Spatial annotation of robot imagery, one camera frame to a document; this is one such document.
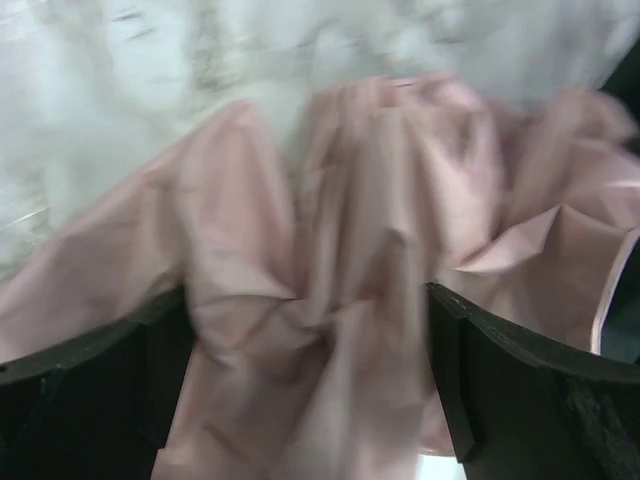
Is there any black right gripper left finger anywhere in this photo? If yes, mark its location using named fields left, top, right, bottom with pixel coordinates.
left=1, top=288, right=194, bottom=480

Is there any pink folding umbrella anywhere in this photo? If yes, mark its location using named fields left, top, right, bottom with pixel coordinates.
left=1, top=74, right=639, bottom=479

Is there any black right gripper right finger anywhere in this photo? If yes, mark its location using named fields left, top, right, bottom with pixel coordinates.
left=425, top=283, right=639, bottom=480

